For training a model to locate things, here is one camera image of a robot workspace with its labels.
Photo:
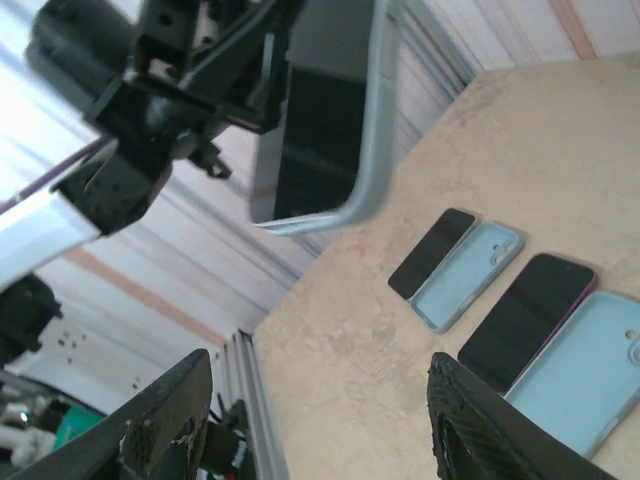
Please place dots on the teal object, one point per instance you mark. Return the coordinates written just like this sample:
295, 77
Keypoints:
75, 425

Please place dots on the black smartphone magenta frame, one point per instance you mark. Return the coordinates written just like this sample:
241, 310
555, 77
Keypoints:
525, 320

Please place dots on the light blue phone case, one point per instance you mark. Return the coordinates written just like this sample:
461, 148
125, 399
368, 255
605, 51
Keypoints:
380, 125
465, 280
575, 375

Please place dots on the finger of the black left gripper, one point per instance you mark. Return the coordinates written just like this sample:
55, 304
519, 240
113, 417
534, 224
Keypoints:
245, 90
250, 12

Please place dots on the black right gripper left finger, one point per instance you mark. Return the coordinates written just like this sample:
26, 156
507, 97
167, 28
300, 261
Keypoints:
150, 430

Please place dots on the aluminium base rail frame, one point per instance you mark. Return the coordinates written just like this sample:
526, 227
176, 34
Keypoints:
260, 400

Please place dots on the black smartphone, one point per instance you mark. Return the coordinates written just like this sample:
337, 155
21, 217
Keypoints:
320, 150
432, 252

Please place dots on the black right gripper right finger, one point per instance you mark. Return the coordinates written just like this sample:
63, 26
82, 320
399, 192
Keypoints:
475, 435

